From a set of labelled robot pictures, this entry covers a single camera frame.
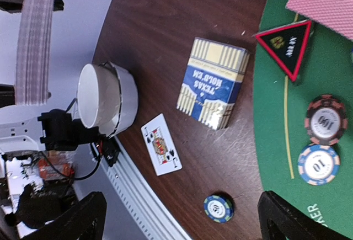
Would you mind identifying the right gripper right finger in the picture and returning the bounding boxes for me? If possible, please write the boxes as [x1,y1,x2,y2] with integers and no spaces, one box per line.
[258,191,345,239]

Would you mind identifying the white scalloped plate stack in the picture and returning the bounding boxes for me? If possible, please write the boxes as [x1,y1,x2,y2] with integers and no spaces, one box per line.
[99,61,122,138]

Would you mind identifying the face-up jack card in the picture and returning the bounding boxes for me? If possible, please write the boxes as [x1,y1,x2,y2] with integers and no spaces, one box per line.
[141,114,183,176]

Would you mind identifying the blue white chips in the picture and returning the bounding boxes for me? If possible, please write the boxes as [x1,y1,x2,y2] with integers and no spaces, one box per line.
[297,144,340,186]

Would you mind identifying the red backed card deck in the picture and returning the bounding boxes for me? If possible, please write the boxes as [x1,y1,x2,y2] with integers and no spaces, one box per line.
[14,0,54,106]

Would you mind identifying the red card being dealt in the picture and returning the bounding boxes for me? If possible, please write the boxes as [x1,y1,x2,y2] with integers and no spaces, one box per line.
[286,0,352,41]

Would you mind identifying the blue gold card box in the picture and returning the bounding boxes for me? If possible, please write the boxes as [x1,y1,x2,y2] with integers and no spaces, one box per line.
[176,37,250,130]

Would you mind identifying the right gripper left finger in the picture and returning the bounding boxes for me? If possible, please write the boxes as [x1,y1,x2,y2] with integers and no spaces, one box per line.
[23,191,107,240]

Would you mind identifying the white ceramic bowl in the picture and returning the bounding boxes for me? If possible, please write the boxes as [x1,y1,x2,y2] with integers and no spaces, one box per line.
[77,61,138,138]

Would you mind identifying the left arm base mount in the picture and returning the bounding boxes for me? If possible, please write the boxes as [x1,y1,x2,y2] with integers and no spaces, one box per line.
[38,109,121,167]

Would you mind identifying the green poker chip stack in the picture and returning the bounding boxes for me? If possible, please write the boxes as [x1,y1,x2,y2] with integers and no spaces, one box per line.
[203,193,235,223]

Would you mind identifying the orange chips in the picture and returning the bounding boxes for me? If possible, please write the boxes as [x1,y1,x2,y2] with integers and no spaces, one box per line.
[304,94,348,146]

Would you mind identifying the triangular all-in button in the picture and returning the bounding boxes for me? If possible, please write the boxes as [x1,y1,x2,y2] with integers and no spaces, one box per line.
[255,20,313,82]

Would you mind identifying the round green poker mat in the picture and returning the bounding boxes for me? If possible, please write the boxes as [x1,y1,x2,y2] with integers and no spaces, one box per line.
[252,0,353,239]

